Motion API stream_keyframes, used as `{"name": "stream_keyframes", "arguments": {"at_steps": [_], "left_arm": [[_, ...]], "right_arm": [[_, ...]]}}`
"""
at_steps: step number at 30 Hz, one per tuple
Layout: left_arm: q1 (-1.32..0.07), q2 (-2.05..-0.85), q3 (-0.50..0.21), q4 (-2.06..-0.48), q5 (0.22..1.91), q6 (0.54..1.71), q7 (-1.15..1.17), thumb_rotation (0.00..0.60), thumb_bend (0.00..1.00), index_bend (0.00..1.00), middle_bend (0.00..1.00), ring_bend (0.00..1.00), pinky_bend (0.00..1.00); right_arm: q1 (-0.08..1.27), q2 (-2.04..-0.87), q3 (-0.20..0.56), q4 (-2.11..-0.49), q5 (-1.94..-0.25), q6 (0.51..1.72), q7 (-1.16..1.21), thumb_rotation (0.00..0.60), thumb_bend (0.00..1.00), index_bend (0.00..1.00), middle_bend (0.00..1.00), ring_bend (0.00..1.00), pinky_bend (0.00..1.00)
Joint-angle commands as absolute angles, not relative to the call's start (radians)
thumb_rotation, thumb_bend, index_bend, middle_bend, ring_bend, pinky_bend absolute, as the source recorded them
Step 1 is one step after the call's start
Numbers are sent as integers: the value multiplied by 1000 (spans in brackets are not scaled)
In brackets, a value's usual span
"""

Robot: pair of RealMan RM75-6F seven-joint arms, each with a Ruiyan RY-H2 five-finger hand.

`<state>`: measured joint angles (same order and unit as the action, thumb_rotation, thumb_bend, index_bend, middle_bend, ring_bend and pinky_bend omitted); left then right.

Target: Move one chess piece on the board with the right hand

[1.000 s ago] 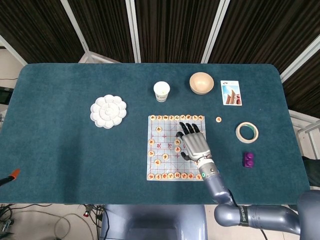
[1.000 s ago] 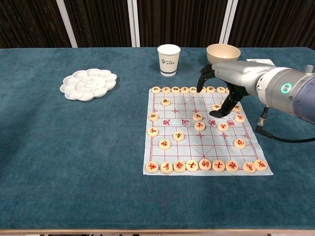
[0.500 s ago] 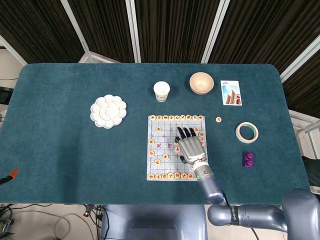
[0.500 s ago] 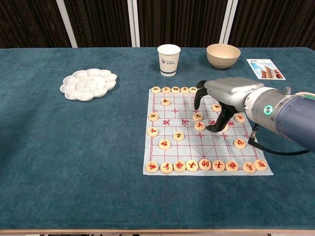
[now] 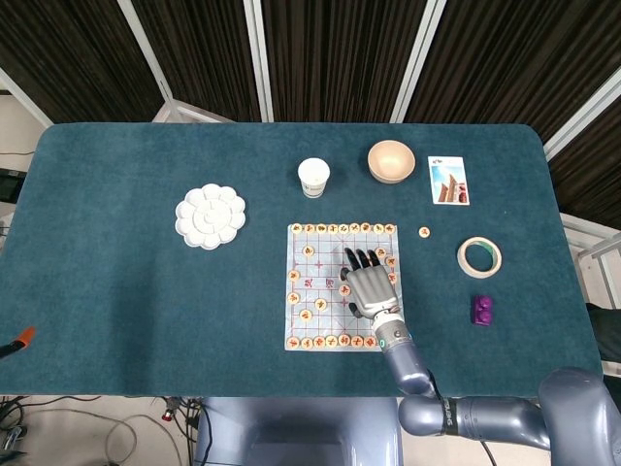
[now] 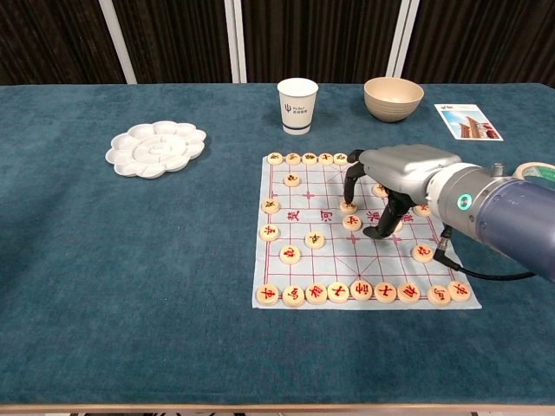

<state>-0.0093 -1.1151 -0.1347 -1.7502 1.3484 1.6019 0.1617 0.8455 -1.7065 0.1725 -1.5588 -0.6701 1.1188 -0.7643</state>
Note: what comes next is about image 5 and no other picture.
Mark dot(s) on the black box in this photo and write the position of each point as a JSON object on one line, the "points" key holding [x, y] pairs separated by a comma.
{"points": [[9, 187]]}

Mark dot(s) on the beige bowl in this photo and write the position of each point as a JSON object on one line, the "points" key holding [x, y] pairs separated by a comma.
{"points": [[391, 160]]}

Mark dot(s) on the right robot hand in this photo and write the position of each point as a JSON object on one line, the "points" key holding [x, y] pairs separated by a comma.
{"points": [[373, 289]]}

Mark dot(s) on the plastic chess board sheet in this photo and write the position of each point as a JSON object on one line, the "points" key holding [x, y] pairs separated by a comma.
{"points": [[330, 320]]}

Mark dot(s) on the orange black tool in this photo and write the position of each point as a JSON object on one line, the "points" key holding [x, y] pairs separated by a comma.
{"points": [[22, 340]]}

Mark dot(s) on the purple toy block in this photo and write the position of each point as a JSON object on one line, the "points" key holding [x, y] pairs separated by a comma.
{"points": [[482, 310]]}

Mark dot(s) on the teal felt table cloth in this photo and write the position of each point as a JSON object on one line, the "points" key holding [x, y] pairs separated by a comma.
{"points": [[121, 291]]}

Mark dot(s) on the dark slatted partition panel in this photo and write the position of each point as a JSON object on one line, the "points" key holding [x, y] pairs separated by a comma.
{"points": [[335, 48], [208, 48], [509, 48], [73, 48], [597, 170]]}

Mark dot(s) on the picture postcard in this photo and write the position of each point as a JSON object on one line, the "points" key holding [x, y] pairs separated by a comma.
{"points": [[448, 180]]}

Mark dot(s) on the red button device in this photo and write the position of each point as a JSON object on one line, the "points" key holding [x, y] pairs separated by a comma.
{"points": [[167, 413]]}

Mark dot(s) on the white metal rack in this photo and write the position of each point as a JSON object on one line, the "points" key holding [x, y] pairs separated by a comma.
{"points": [[605, 276]]}

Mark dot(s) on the beige masking tape roll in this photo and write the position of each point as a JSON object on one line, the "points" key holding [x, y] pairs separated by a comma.
{"points": [[460, 257]]}

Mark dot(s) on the grey blue robot torso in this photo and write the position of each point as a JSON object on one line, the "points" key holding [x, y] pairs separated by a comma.
{"points": [[291, 437]]}

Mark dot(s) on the white paper cup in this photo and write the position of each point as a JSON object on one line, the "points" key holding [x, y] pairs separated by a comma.
{"points": [[314, 177]]}

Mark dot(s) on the white flower paint palette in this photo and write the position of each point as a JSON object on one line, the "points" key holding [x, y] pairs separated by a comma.
{"points": [[210, 216]]}

